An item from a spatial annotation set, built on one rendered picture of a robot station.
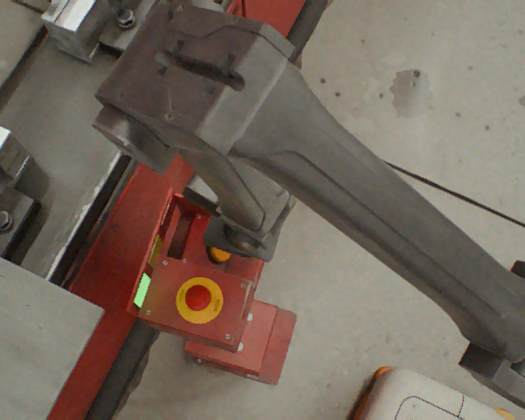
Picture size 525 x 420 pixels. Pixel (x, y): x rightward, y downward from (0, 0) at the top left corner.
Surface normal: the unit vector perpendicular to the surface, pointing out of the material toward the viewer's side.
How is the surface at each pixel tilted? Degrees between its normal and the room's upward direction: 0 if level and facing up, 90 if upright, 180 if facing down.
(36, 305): 0
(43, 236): 0
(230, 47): 30
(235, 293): 0
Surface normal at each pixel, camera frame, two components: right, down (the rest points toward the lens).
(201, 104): -0.49, -0.42
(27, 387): -0.02, -0.31
